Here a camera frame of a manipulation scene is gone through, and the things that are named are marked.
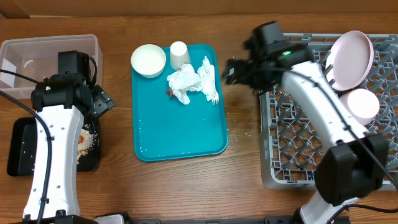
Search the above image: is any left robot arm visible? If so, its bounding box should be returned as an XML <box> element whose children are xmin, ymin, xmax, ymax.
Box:
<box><xmin>22</xmin><ymin>50</ymin><xmax>114</xmax><ymax>223</ymax></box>

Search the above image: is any white napkin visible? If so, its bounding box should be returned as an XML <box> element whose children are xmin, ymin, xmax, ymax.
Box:
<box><xmin>167</xmin><ymin>56</ymin><xmax>217</xmax><ymax>105</ymax></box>

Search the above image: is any black tray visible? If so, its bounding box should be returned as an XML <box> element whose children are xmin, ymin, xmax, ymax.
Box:
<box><xmin>7</xmin><ymin>118</ymin><xmax>100</xmax><ymax>176</ymax></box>

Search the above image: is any white round plate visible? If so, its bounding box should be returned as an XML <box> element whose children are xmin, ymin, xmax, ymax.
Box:
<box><xmin>325</xmin><ymin>30</ymin><xmax>374</xmax><ymax>91</ymax></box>

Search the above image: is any white paper cup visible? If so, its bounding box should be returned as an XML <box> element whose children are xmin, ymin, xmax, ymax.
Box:
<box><xmin>170</xmin><ymin>41</ymin><xmax>191</xmax><ymax>70</ymax></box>

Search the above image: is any peanuts and rice pile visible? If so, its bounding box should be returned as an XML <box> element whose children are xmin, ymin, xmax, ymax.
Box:
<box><xmin>77</xmin><ymin>124</ymin><xmax>98</xmax><ymax>164</ymax></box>

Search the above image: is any orange carrot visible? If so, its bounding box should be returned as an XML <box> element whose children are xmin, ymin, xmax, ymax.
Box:
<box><xmin>78</xmin><ymin>135</ymin><xmax>84</xmax><ymax>144</ymax></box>

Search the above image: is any clear plastic bin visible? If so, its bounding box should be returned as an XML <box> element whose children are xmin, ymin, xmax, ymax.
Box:
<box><xmin>1</xmin><ymin>34</ymin><xmax>103</xmax><ymax>85</ymax></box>

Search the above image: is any red wrapper scrap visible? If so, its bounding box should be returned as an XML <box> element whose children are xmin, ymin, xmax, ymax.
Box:
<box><xmin>166</xmin><ymin>89</ymin><xmax>176</xmax><ymax>98</ymax></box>

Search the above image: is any white bowl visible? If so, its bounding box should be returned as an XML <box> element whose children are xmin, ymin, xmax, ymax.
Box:
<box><xmin>340</xmin><ymin>88</ymin><xmax>380</xmax><ymax>125</ymax></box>
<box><xmin>131</xmin><ymin>44</ymin><xmax>166</xmax><ymax>78</ymax></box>

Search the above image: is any wooden handled fork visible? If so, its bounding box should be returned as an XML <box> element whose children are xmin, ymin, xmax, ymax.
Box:
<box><xmin>211</xmin><ymin>92</ymin><xmax>220</xmax><ymax>105</ymax></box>

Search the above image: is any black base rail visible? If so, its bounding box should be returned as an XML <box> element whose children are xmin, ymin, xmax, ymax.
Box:
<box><xmin>93</xmin><ymin>212</ymin><xmax>301</xmax><ymax>224</ymax></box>

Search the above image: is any teal serving tray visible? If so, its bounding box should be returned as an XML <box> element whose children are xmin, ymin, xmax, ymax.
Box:
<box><xmin>131</xmin><ymin>43</ymin><xmax>229</xmax><ymax>162</ymax></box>

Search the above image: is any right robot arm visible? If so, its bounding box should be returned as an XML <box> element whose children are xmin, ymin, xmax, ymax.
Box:
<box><xmin>223</xmin><ymin>21</ymin><xmax>389</xmax><ymax>223</ymax></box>

